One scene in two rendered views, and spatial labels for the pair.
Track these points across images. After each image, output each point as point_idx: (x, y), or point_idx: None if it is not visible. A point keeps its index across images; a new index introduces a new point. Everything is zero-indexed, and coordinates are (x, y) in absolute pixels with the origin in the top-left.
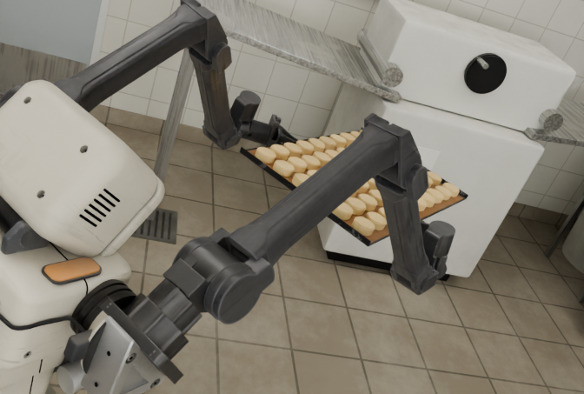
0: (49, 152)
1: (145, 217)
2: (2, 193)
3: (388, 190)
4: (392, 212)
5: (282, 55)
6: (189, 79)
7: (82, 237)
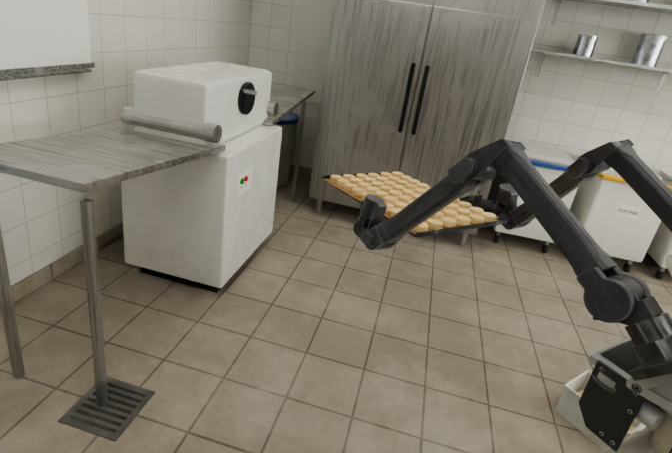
0: None
1: None
2: None
3: (590, 177)
4: (573, 189)
5: (161, 167)
6: (95, 249)
7: None
